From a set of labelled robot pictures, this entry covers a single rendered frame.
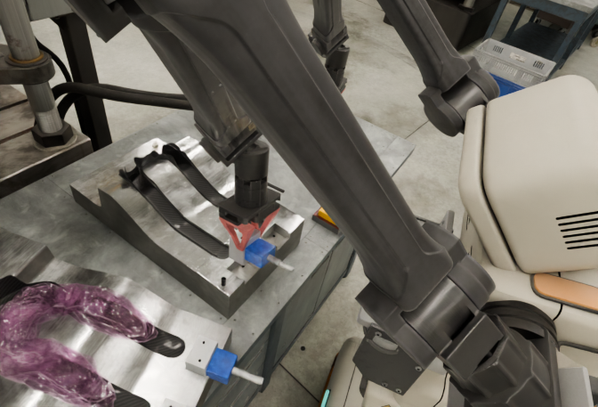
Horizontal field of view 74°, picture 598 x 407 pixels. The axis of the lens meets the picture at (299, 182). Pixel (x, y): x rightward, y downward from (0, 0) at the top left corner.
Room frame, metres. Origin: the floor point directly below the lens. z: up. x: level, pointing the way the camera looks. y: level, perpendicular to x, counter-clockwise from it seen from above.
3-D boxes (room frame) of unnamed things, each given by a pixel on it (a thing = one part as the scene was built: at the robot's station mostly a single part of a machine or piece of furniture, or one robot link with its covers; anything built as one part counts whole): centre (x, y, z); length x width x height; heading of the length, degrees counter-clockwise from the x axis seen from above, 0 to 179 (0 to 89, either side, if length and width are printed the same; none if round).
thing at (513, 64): (3.43, -1.61, 0.28); 0.61 x 0.41 x 0.15; 56
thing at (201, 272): (0.62, 0.25, 0.87); 0.50 x 0.26 x 0.14; 63
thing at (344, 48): (1.02, -0.03, 1.12); 0.07 x 0.06 x 0.07; 43
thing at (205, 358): (0.28, 0.06, 0.86); 0.13 x 0.05 x 0.05; 80
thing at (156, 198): (0.61, 0.24, 0.92); 0.35 x 0.16 x 0.09; 63
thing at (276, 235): (0.56, 0.03, 0.87); 0.05 x 0.05 x 0.04; 63
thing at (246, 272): (0.47, 0.08, 0.87); 0.05 x 0.05 x 0.04; 63
